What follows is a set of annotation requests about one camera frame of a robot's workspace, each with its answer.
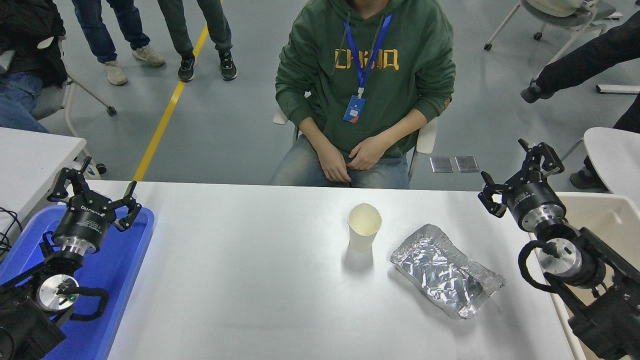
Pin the silver foil tray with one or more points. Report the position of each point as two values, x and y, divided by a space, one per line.
440 270

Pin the white bar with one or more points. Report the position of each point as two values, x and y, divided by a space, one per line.
620 89

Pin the grey chair with white armrests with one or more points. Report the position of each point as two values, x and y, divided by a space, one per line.
427 140

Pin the person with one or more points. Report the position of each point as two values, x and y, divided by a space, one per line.
25 30
90 25
175 25
370 75
590 60

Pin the person's left forearm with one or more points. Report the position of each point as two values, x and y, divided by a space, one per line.
402 127

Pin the metal floor socket plate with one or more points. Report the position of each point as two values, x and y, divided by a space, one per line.
441 165
467 164

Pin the person's right forearm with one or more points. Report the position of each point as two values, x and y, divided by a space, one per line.
316 137

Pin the white side table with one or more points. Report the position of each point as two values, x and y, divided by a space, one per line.
30 160

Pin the white paper cup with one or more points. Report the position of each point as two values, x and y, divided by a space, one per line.
364 225

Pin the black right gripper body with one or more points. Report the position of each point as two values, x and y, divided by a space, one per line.
532 199

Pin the person's left hand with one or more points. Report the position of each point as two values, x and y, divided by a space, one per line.
370 152

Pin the person's right hand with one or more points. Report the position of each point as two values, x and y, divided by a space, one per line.
336 167

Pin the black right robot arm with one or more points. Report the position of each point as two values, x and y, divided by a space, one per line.
607 310

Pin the grey wheeled chair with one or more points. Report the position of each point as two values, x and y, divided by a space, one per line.
50 102
565 12

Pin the large pale plastic bin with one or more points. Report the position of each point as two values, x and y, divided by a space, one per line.
605 215

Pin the blue plastic tray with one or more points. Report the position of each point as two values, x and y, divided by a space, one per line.
115 270

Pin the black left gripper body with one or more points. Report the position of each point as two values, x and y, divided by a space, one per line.
85 220

